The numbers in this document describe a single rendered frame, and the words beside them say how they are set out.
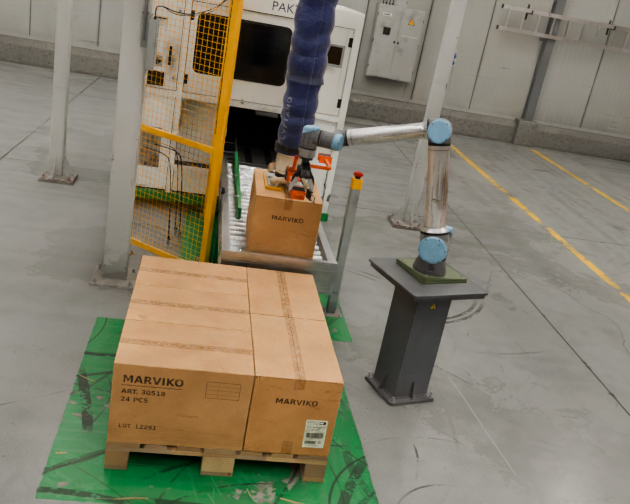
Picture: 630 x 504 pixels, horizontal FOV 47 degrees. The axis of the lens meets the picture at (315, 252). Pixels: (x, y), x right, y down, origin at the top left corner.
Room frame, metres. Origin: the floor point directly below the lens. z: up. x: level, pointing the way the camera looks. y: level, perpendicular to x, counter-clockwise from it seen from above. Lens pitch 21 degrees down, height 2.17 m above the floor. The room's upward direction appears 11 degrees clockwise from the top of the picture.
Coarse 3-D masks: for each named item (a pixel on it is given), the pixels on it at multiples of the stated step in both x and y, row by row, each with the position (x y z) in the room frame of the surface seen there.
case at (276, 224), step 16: (256, 176) 4.42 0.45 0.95; (256, 192) 4.08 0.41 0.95; (272, 192) 4.14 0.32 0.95; (288, 192) 4.20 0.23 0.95; (256, 208) 4.03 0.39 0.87; (272, 208) 4.05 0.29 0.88; (288, 208) 4.06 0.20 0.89; (304, 208) 4.08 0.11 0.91; (320, 208) 4.09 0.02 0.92; (256, 224) 4.03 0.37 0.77; (272, 224) 4.05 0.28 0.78; (288, 224) 4.06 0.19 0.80; (304, 224) 4.08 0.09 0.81; (256, 240) 4.04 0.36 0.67; (272, 240) 4.05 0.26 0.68; (288, 240) 4.07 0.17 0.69; (304, 240) 4.08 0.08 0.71; (304, 256) 4.09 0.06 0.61
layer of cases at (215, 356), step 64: (128, 320) 2.99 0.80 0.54; (192, 320) 3.11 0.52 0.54; (256, 320) 3.24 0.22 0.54; (320, 320) 3.38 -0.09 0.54; (128, 384) 2.62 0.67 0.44; (192, 384) 2.67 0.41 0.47; (256, 384) 2.73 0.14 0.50; (320, 384) 2.78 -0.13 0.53; (256, 448) 2.74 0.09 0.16; (320, 448) 2.79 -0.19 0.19
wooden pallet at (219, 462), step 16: (112, 448) 2.61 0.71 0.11; (128, 448) 2.63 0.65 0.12; (144, 448) 2.64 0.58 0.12; (160, 448) 2.65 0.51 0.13; (176, 448) 2.68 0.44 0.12; (192, 448) 2.68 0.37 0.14; (208, 448) 2.70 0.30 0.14; (112, 464) 2.62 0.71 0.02; (208, 464) 2.69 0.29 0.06; (224, 464) 2.71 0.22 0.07; (304, 464) 2.80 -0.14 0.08; (320, 464) 2.79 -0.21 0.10; (304, 480) 2.78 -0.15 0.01; (320, 480) 2.79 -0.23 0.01
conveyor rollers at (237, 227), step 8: (232, 168) 6.02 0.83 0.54; (240, 168) 6.04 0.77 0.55; (248, 168) 6.13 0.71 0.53; (264, 168) 6.17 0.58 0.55; (232, 176) 5.75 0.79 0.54; (240, 176) 5.78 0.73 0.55; (248, 176) 5.86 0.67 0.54; (232, 184) 5.50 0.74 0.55; (240, 184) 5.59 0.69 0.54; (248, 184) 5.60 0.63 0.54; (232, 192) 5.31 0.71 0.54; (248, 192) 5.42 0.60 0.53; (232, 200) 5.13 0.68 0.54; (248, 200) 5.17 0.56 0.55; (232, 208) 4.95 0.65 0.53; (232, 216) 4.77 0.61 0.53; (232, 224) 4.60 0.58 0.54; (240, 224) 4.61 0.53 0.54; (232, 232) 4.43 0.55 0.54; (240, 232) 4.45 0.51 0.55; (232, 240) 4.27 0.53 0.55; (240, 240) 4.34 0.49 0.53; (232, 248) 4.16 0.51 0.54; (240, 248) 4.17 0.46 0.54; (320, 256) 4.28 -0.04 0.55
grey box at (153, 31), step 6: (150, 24) 4.47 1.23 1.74; (156, 24) 4.47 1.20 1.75; (150, 30) 4.47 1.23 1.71; (156, 30) 4.48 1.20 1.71; (150, 36) 4.47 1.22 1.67; (156, 36) 4.50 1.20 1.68; (150, 42) 4.47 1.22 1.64; (156, 42) 4.54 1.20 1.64; (150, 48) 4.47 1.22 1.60; (156, 48) 4.60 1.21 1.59; (150, 54) 4.47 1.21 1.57; (156, 54) 4.65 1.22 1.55; (150, 60) 4.47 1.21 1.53; (150, 66) 4.47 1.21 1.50
